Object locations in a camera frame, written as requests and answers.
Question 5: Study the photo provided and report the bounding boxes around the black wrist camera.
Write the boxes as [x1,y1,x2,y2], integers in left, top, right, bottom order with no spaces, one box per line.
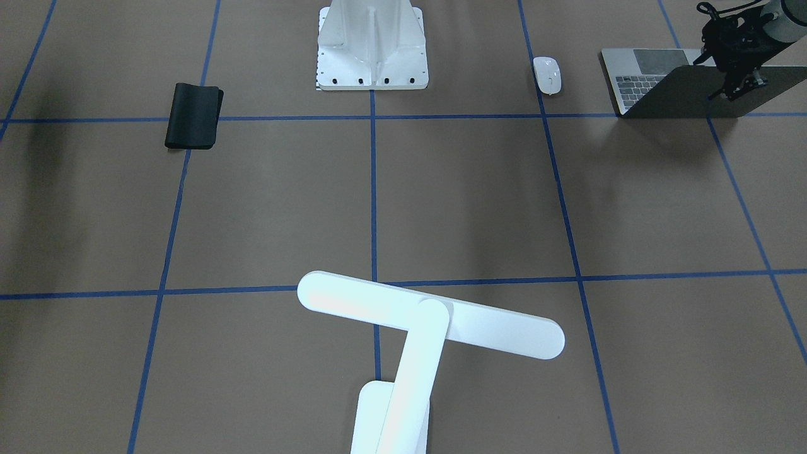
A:
[695,2,748,44]

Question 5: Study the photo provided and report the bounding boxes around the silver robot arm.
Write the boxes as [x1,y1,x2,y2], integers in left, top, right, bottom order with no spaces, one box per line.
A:
[694,1,806,101]

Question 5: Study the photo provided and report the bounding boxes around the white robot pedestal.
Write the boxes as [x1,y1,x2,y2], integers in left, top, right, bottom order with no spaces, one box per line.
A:
[315,1,429,90]

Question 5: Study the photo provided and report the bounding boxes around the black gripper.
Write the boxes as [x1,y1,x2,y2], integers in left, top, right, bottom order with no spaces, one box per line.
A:
[700,13,779,102]

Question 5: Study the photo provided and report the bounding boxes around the white desk lamp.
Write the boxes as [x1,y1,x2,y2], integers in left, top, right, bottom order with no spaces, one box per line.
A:
[297,271,566,453]

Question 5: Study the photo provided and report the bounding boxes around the white computer mouse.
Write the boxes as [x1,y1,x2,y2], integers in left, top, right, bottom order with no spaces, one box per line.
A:
[532,55,563,96]

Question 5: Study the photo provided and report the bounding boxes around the grey laptop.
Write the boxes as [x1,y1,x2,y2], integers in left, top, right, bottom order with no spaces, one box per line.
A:
[600,48,805,119]

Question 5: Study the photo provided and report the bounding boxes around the black mouse pad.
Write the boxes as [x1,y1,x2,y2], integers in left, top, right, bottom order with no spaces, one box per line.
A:
[164,83,224,150]

